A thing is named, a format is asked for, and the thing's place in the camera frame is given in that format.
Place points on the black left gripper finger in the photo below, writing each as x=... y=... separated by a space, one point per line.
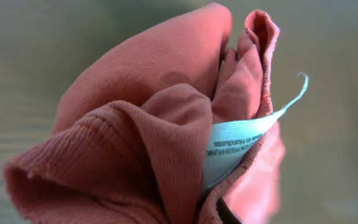
x=225 y=214

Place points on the red printed t-shirt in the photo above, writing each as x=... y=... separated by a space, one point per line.
x=159 y=128

